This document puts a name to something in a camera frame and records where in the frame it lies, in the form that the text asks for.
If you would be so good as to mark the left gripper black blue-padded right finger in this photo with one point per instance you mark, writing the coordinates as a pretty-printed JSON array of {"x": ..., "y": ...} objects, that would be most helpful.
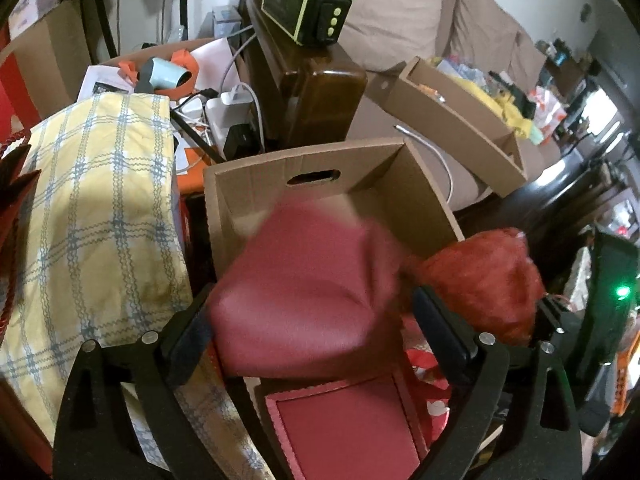
[{"x": 514, "y": 415}]

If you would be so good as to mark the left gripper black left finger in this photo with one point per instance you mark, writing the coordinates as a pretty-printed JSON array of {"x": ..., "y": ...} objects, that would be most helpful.
[{"x": 94, "y": 436}]

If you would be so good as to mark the red plastic twine ball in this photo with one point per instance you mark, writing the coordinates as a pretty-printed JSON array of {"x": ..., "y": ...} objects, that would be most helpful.
[{"x": 489, "y": 280}]

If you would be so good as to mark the red stitched box bag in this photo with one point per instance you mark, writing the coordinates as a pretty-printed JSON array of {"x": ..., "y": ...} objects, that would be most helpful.
[{"x": 361, "y": 428}]

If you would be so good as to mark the cardboard tray box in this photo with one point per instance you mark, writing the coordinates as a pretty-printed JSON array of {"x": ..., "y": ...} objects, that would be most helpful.
[{"x": 383, "y": 181}]

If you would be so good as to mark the dark red pouch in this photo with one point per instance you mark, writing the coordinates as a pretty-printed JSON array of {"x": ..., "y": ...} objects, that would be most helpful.
[{"x": 311, "y": 296}]

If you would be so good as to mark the red cartoon cat bag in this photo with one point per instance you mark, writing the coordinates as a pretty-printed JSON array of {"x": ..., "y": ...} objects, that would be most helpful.
[{"x": 427, "y": 384}]

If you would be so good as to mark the orange white paper bag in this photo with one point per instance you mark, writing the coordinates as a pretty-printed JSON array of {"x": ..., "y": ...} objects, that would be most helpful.
[{"x": 549, "y": 113}]

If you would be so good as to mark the yellow plaid tablecloth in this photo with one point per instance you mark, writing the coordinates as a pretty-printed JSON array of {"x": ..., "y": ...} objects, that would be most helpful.
[{"x": 99, "y": 256}]

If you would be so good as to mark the cardboard tray on sofa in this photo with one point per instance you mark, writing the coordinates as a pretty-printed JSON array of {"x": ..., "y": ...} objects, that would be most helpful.
[{"x": 437, "y": 107}]

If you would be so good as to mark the yellow plastic bag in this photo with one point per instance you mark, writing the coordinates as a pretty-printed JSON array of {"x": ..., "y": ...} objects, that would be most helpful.
[{"x": 507, "y": 102}]

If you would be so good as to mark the dark red paper bags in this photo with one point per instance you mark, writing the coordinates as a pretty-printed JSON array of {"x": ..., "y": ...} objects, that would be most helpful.
[{"x": 15, "y": 187}]

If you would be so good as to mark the beige cushion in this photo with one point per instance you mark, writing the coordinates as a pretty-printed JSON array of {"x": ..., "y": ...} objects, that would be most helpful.
[
  {"x": 381, "y": 35},
  {"x": 482, "y": 35}
]

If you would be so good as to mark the dark wooden sofa armrest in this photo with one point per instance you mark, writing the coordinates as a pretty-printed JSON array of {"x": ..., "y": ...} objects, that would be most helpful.
[{"x": 307, "y": 96}]

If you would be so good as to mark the brown sofa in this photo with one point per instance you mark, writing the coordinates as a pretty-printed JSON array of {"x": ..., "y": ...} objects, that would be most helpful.
[{"x": 460, "y": 187}]

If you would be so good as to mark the open box with clutter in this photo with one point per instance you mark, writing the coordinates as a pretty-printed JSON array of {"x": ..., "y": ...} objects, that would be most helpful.
[{"x": 215, "y": 115}]

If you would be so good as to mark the large brown cardboard box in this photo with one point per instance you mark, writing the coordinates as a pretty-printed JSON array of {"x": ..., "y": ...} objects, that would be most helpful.
[{"x": 52, "y": 56}]

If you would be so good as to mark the green portable radio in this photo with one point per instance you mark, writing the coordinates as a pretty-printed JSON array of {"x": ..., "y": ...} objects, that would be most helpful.
[{"x": 309, "y": 23}]

